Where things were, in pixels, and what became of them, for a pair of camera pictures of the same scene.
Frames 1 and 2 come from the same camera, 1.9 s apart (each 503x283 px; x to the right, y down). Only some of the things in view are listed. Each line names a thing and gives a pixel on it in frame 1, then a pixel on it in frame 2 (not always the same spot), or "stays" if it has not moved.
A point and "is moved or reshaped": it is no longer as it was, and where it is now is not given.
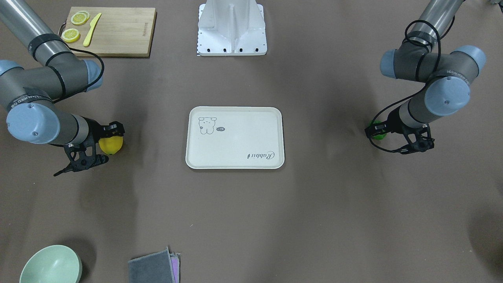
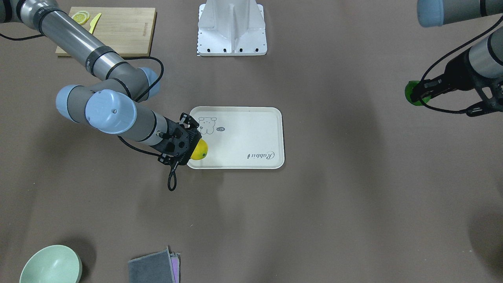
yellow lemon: (111, 145) -> (201, 150)
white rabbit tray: (237, 138) stays
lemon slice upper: (80, 18) stays
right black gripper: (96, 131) -> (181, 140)
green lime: (378, 136) is moved or reshaped
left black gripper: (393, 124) -> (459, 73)
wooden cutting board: (120, 32) stays
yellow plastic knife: (92, 23) stays
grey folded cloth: (155, 268) stays
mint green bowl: (57, 264) stays
